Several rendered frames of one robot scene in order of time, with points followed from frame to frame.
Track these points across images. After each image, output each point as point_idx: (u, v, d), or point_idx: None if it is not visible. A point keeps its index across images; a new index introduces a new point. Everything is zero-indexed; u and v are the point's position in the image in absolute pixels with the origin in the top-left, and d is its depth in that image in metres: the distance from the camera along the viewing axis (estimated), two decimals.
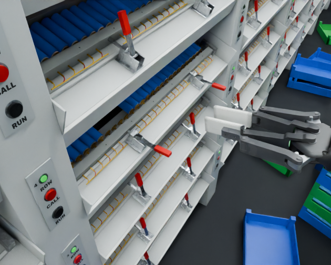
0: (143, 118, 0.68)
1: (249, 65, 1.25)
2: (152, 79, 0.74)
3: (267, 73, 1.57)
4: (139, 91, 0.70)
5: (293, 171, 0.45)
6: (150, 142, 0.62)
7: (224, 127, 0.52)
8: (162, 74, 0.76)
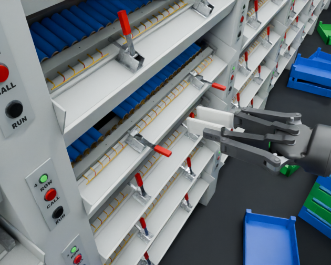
0: (143, 118, 0.68)
1: (249, 65, 1.25)
2: (152, 79, 0.74)
3: (267, 73, 1.57)
4: (139, 91, 0.70)
5: (272, 172, 0.44)
6: (150, 142, 0.62)
7: (205, 128, 0.52)
8: (162, 74, 0.76)
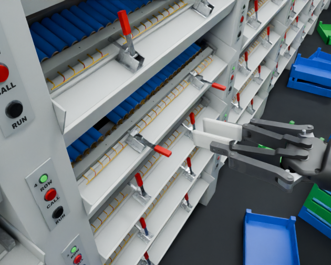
0: (143, 118, 0.68)
1: (249, 65, 1.25)
2: (152, 79, 0.74)
3: (267, 73, 1.57)
4: (139, 91, 0.70)
5: (285, 190, 0.42)
6: (150, 142, 0.62)
7: (212, 141, 0.50)
8: (162, 74, 0.76)
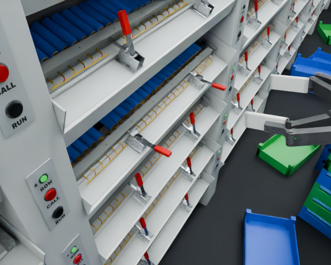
0: (143, 118, 0.68)
1: (249, 65, 1.25)
2: (152, 79, 0.74)
3: (267, 73, 1.57)
4: (139, 91, 0.70)
5: None
6: (150, 142, 0.62)
7: (290, 85, 0.59)
8: (162, 74, 0.76)
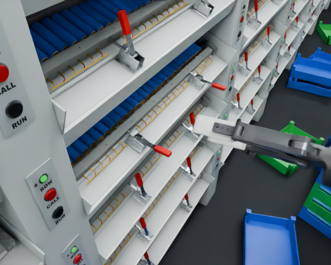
0: (143, 118, 0.68)
1: (249, 65, 1.25)
2: (152, 79, 0.74)
3: (267, 73, 1.57)
4: (139, 91, 0.70)
5: (299, 152, 0.39)
6: (150, 142, 0.62)
7: (217, 123, 0.47)
8: (162, 74, 0.76)
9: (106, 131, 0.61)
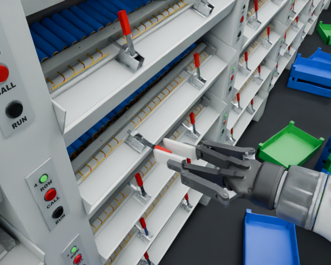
0: None
1: (249, 65, 1.25)
2: None
3: (267, 73, 1.57)
4: None
5: (251, 149, 0.57)
6: (150, 142, 0.62)
7: (182, 150, 0.61)
8: None
9: (101, 127, 0.62)
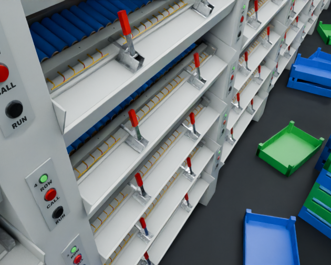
0: (143, 118, 0.68)
1: (249, 65, 1.25)
2: None
3: (267, 73, 1.57)
4: None
5: None
6: (137, 130, 0.62)
7: None
8: None
9: (100, 126, 0.62)
